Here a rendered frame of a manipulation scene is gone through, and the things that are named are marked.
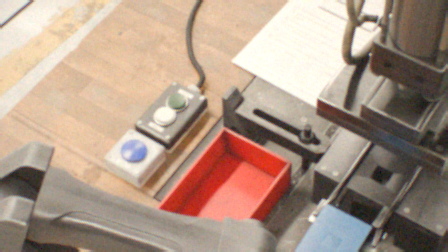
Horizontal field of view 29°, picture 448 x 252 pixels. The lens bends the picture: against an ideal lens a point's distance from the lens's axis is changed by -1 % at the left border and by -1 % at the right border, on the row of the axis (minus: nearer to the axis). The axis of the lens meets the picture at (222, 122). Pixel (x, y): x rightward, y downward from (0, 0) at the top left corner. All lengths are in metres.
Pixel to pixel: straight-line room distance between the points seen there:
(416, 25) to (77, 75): 0.70
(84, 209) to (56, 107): 0.63
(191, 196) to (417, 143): 0.39
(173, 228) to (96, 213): 0.08
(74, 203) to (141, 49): 0.71
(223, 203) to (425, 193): 0.29
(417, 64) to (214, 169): 0.45
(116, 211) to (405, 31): 0.37
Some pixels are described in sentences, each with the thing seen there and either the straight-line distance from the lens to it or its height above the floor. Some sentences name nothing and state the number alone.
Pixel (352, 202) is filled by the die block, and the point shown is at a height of 0.95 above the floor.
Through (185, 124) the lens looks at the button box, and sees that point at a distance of 1.37.
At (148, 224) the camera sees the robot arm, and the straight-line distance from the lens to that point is 0.85.
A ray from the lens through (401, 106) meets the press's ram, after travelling 1.07.
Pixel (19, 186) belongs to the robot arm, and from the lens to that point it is 0.91.
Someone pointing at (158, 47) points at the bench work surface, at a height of 0.90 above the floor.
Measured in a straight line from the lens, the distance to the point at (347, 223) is 1.19.
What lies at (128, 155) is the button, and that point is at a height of 0.94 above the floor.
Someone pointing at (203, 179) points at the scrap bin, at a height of 0.91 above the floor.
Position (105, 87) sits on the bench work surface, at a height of 0.90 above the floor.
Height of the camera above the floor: 2.01
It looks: 52 degrees down
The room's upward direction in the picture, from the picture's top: 3 degrees counter-clockwise
